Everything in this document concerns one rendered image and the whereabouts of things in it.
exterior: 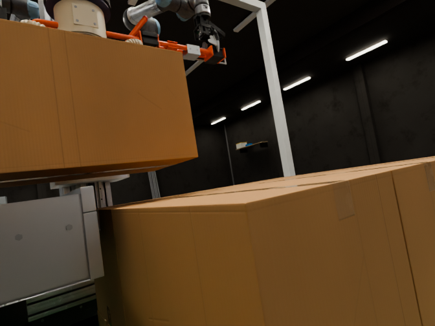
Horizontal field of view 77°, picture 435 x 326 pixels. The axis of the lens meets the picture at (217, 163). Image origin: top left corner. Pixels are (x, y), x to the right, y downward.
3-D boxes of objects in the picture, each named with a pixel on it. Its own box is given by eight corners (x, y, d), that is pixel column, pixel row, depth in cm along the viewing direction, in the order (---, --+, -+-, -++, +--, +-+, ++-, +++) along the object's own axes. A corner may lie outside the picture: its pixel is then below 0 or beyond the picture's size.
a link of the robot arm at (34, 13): (25, 49, 163) (40, 21, 127) (2, 44, 156) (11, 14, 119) (24, 29, 162) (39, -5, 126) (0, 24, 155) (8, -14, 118)
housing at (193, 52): (188, 52, 124) (186, 43, 124) (181, 59, 129) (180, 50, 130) (201, 54, 128) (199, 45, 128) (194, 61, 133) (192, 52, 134)
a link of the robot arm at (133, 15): (114, 8, 161) (164, -20, 128) (131, 14, 169) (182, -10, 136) (114, 28, 162) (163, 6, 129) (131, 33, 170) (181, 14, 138)
